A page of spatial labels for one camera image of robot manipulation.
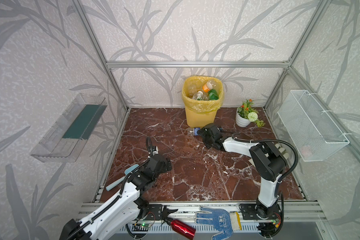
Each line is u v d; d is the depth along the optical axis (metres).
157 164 0.61
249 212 0.73
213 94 0.96
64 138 0.65
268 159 0.50
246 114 0.99
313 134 0.64
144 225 0.71
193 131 0.99
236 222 0.71
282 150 0.96
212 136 0.75
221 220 0.71
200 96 0.97
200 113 0.89
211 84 0.99
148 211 0.73
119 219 0.54
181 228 0.66
